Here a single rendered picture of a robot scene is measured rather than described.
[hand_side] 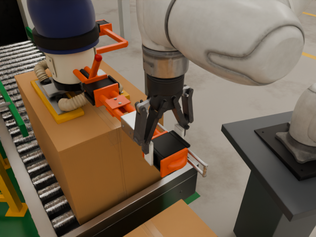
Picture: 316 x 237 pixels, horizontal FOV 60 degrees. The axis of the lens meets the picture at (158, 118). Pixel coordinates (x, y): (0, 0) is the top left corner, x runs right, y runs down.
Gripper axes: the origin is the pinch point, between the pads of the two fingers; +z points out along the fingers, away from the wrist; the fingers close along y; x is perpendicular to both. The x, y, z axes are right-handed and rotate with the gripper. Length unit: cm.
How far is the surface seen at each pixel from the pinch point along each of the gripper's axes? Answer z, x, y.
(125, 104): -0.9, -20.1, -0.6
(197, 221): 54, -3, -20
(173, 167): -0.1, 6.6, 2.3
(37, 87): 12, -68, 15
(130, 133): 1.0, -9.9, 3.7
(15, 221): 108, -91, 47
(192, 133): 108, -95, -99
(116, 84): -2.2, -29.5, -2.5
